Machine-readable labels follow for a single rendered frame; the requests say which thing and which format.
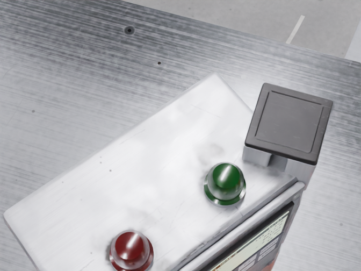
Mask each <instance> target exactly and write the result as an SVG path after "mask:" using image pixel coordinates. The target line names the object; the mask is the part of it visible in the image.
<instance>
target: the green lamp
mask: <svg viewBox="0 0 361 271"><path fill-rule="evenodd" d="M245 192H246V181H245V179H244V175H243V172H242V170H241V169H240V168H239V167H238V166H237V165H235V164H233V163H231V162H220V163H217V164H216V165H214V166H213V167H212V168H211V169H210V171H209V172H208V174H207V175H206V177H205V180H204V194H205V196H206V198H207V200H208V201H209V202H210V203H211V204H213V205H214V206H217V207H219V208H231V207H234V206H236V205H237V204H239V203H240V202H241V201H242V199H243V198H244V195H245Z"/></svg>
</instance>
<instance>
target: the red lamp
mask: <svg viewBox="0 0 361 271"><path fill-rule="evenodd" d="M110 260H111V264H112V266H113V268H114V269H115V270H116V271H147V270H148V269H149V268H150V267H151V265H152V263H153V260H154V250H153V246H152V244H151V242H150V240H149V239H148V238H147V237H146V236H144V235H143V234H142V233H141V232H139V231H137V230H124V231H122V232H120V233H119V234H117V235H116V236H115V238H114V239H113V241H112V244H111V248H110Z"/></svg>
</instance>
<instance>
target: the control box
mask: <svg viewBox="0 0 361 271"><path fill-rule="evenodd" d="M253 113H254V112H253V111H252V110H251V108H250V107H248V106H247V105H246V103H245V102H244V101H243V100H242V99H241V98H240V96H239V95H238V94H237V93H236V92H235V91H234V90H233V89H232V88H231V87H230V85H229V84H228V83H227V82H226V81H225V80H224V79H223V78H222V77H221V76H220V75H219V74H218V73H216V72H213V73H210V74H209V75H207V76H206V77H205V78H203V79H202V80H200V81H199V82H197V83H196V84H194V85H193V86H191V87H189V88H188V89H187V90H185V91H184V92H182V93H181V94H179V95H178V96H176V97H175V98H173V99H172V100H170V101H169V102H167V103H166V104H164V105H163V106H161V107H160V108H158V109H157V110H155V111H154V112H152V113H151V114H149V115H148V116H146V117H145V118H144V119H142V120H140V121H139V122H137V123H136V124H134V125H133V126H131V127H130V128H128V129H127V130H126V131H124V132H123V133H121V134H119V135H118V136H116V137H115V138H113V139H112V140H110V141H109V142H108V143H106V144H105V145H103V146H102V147H100V148H99V149H97V150H96V151H94V152H93V153H91V154H90V155H88V156H87V157H85V158H84V159H82V160H81V161H79V162H78V163H76V164H75V165H73V166H72V167H70V168H69V169H67V170H66V171H64V172H63V173H61V174H60V175H58V176H57V177H55V178H54V179H52V180H51V181H49V182H48V183H46V184H45V185H43V186H42V187H40V188H39V189H37V190H36V191H34V192H33V193H31V194H30V195H28V196H27V197H25V198H24V199H22V200H21V201H20V202H18V203H17V204H15V205H14V206H12V207H11V208H9V209H7V210H6V211H5V212H4V214H3V218H4V222H5V223H6V225H7V226H8V228H9V229H10V231H11V232H12V234H13V235H14V237H15V238H16V240H17V241H18V243H19V244H20V246H21V247H22V249H23V250H24V252H25V253H26V255H27V256H28V258H29V259H30V261H31V262H32V263H33V265H34V267H35V268H36V270H37V271H116V270H115V269H114V268H113V266H112V264H111V260H110V248H111V244H112V241H113V239H114V238H115V236H116V235H117V234H119V233H120V232H122V231H124V230H137V231H139V232H141V233H142V234H143V235H144V236H146V237H147V238H148V239H149V240H150V242H151V244H152V246H153V250H154V260H153V263H152V265H151V267H150V268H149V269H148V270H147V271H200V270H201V269H202V268H204V267H205V266H206V265H208V264H209V263H210V262H212V261H213V260H214V259H216V258H217V257H218V256H219V255H221V254H222V253H223V252H225V251H226V250H228V249H229V248H230V247H232V246H233V245H234V244H235V243H237V242H238V241H239V240H241V239H242V238H243V237H245V236H246V235H247V234H248V233H250V232H251V231H252V230H254V229H255V228H256V227H258V226H259V225H261V224H262V223H263V222H264V221H266V220H267V219H268V218H270V217H271V216H272V215H274V214H275V213H276V212H278V211H279V210H280V209H281V208H283V207H284V206H285V205H287V204H288V203H289V202H291V201H293V202H294V207H293V209H292V212H291V214H290V217H289V219H288V222H287V224H286V226H285V229H284V233H283V235H282V238H281V240H280V243H279V245H278V247H277V248H276V249H274V250H273V251H272V252H271V253H269V254H268V255H267V256H265V257H264V258H263V259H262V260H260V261H259V262H258V263H256V264H255V265H254V266H252V267H251V268H250V269H248V270H247V271H261V270H262V269H263V268H265V267H266V266H269V265H271V264H272V262H273V261H274V259H275V257H276V255H277V252H278V250H279V248H280V245H281V242H282V241H283V238H284V235H285V233H286V231H287V228H288V226H289V224H290V221H291V219H292V216H293V214H294V212H295V209H296V207H297V205H298V202H299V199H300V197H301V194H302V192H303V190H304V187H305V184H304V183H303V182H301V181H298V179H297V177H296V176H293V175H291V174H288V173H286V172H285V167H286V164H287V158H284V157H281V156H277V155H274V154H272V155H271V156H270V160H269V164H268V166H267V167H264V166H260V165H257V164H254V163H251V162H247V161H244V160H242V154H243V148H244V141H245V139H246V136H247V132H248V129H249V126H250V122H251V119H252V116H253ZM220 162H231V163H233V164H235V165H237V166H238V167H239V168H240V169H241V170H242V172H243V175H244V179H245V181H246V192H245V195H244V198H243V199H242V201H241V202H240V203H239V204H237V205H236V206H234V207H231V208H219V207H217V206H214V205H213V204H211V203H210V202H209V201H208V200H207V198H206V196H205V194H204V180H205V177H206V175H207V174H208V172H209V171H210V169H211V168H212V167H213V166H214V165H216V164H217V163H220Z"/></svg>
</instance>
